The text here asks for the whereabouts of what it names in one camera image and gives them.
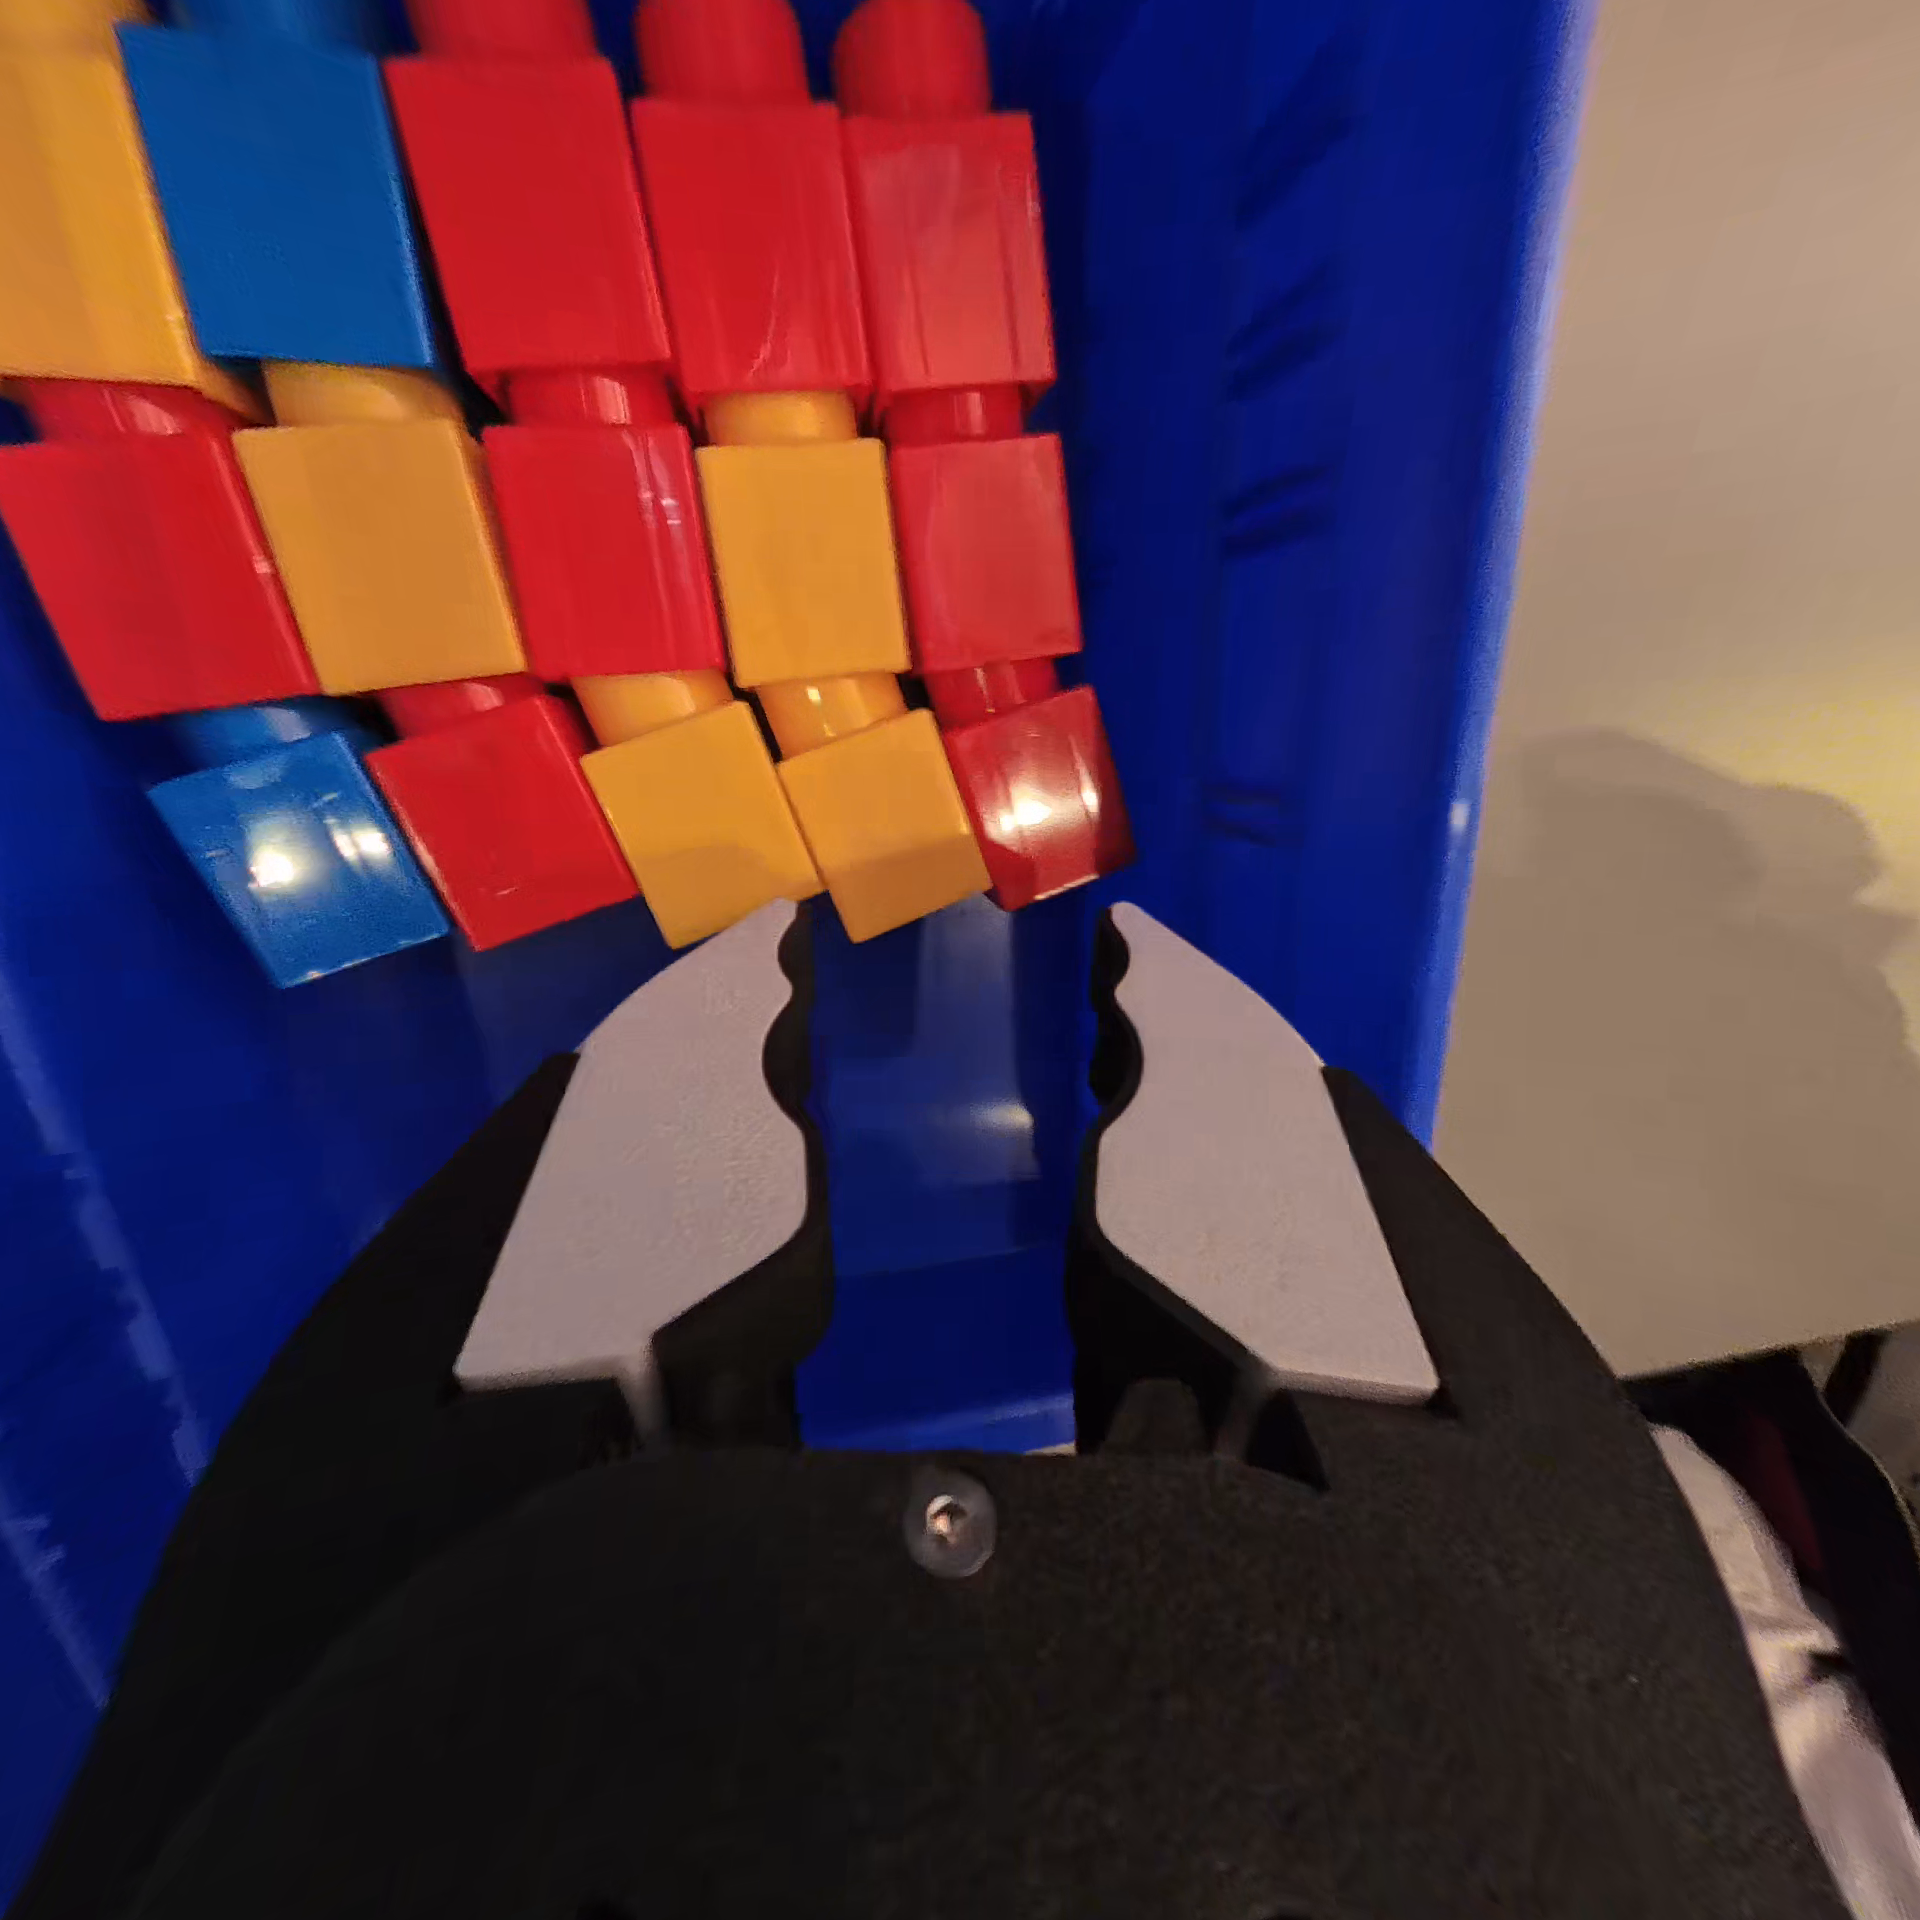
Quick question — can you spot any person's white garment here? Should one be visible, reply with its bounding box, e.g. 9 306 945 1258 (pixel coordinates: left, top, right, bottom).
1650 1423 1920 1920

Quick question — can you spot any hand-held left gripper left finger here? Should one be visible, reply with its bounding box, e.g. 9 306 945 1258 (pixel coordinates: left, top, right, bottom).
453 897 837 1443

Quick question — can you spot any pile of red blocks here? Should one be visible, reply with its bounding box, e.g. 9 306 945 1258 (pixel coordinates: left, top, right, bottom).
0 0 1085 726

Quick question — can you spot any person's black jacket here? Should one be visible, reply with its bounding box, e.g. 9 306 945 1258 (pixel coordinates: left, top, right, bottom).
1627 1318 1920 1653

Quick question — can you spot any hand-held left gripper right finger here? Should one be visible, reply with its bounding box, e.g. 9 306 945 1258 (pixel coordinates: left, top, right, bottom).
1069 900 1442 1448

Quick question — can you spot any blue plastic bin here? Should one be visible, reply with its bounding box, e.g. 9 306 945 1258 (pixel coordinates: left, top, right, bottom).
0 0 1595 1860

